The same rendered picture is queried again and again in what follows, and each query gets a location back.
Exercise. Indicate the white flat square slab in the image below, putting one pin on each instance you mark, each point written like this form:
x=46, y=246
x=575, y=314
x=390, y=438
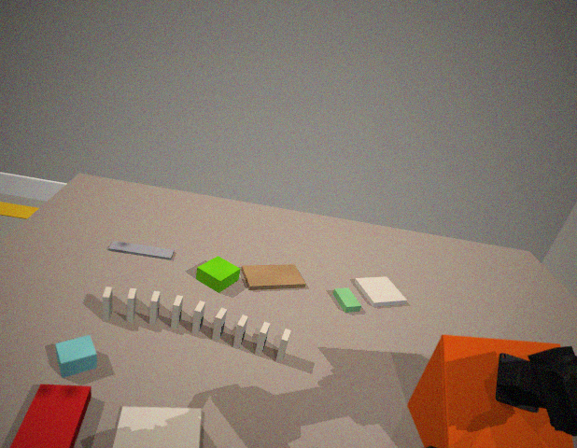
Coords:
x=158, y=427

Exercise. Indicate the teal rectangular block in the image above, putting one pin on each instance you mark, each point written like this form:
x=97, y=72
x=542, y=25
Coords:
x=76, y=356

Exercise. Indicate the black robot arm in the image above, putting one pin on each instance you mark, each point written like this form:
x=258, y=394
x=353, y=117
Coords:
x=548, y=380

